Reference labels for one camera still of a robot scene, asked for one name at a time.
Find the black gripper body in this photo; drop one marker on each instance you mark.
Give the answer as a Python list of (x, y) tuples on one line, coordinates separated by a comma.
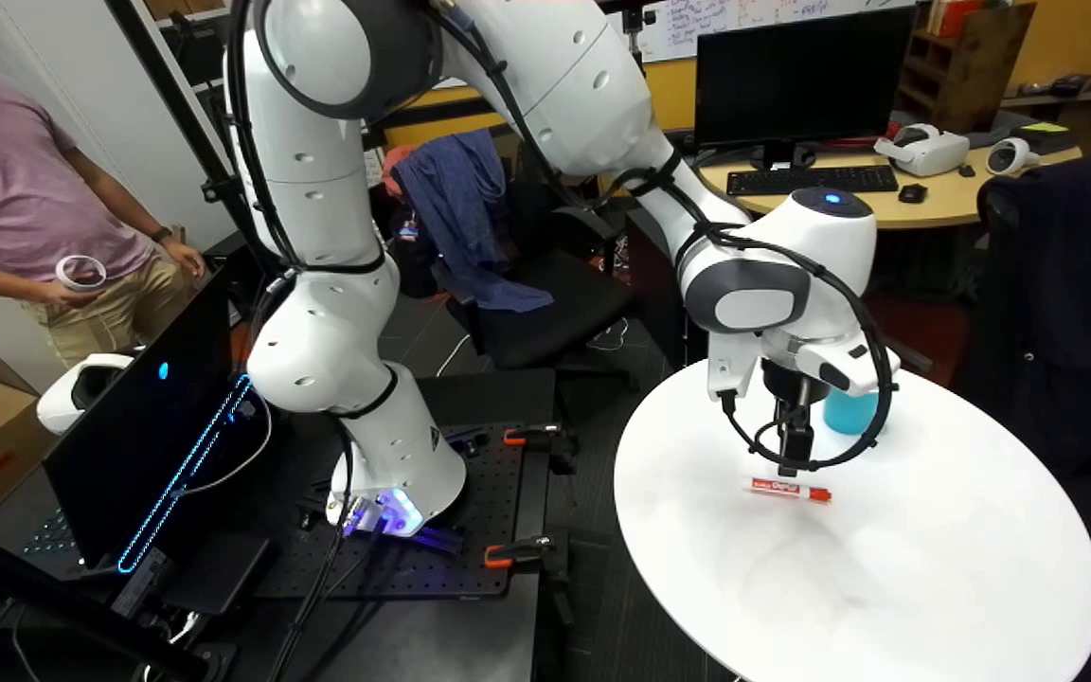
[(790, 392)]

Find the red and white marker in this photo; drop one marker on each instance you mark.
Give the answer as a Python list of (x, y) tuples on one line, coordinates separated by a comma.
[(786, 491)]

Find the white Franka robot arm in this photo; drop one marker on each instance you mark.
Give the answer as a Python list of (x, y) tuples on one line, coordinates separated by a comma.
[(321, 191)]

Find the person's left forearm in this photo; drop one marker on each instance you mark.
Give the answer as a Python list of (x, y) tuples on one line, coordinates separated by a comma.
[(117, 194)]

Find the light blue plastic cup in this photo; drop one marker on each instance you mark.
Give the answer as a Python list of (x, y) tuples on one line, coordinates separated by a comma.
[(850, 409)]

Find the person's left hand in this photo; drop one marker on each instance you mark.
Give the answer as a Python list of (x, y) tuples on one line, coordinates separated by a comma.
[(189, 256)]

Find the person's right hand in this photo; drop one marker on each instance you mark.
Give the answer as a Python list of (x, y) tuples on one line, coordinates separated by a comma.
[(74, 294)]

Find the black keyboard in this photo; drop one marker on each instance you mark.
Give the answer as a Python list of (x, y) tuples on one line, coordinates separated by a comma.
[(811, 178)]

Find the black computer mouse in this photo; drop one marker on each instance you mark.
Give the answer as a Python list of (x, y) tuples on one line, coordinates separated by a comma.
[(911, 194)]

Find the wooden curved desk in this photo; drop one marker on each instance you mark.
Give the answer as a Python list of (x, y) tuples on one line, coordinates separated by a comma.
[(950, 201)]

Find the black clamp orange tips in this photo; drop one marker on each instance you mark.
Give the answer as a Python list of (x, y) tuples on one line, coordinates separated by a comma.
[(522, 554), (531, 441)]

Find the black chair holding jacket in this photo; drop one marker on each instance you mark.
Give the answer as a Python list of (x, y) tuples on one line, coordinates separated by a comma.
[(559, 297)]

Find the white VR headset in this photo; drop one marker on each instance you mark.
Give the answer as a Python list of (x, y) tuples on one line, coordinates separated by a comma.
[(927, 154)]

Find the black office chair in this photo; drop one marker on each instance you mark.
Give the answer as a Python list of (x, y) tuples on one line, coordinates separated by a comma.
[(1062, 304)]

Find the black computer monitor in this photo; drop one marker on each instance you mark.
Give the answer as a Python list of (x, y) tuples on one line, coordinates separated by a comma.
[(804, 82)]

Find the white VR controller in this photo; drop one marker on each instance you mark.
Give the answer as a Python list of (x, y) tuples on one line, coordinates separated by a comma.
[(1008, 158)]

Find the black perforated breadboard plate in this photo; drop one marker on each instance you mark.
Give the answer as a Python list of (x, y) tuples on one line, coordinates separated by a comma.
[(444, 554)]

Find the blue jacket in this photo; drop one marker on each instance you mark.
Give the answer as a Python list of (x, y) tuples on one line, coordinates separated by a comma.
[(470, 213)]

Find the wooden shelf unit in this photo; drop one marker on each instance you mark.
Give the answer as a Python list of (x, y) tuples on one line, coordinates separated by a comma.
[(966, 62)]

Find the whiteboard with writing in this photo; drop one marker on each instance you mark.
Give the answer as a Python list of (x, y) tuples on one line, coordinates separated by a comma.
[(698, 24)]

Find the black screen panel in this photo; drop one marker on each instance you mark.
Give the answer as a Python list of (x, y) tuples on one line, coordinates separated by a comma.
[(129, 441)]

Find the black tripod pole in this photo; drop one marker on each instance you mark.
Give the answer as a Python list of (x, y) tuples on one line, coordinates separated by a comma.
[(179, 120)]

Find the white rounded device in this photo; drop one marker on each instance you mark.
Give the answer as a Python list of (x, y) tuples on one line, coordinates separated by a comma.
[(67, 392)]

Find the person in pink shirt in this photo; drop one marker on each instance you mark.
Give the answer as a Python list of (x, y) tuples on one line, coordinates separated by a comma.
[(3, 164)]

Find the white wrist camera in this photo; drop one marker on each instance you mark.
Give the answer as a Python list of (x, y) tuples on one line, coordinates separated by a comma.
[(843, 365)]

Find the black camera stand bar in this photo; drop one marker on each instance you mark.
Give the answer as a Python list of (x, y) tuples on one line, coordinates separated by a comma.
[(28, 587)]

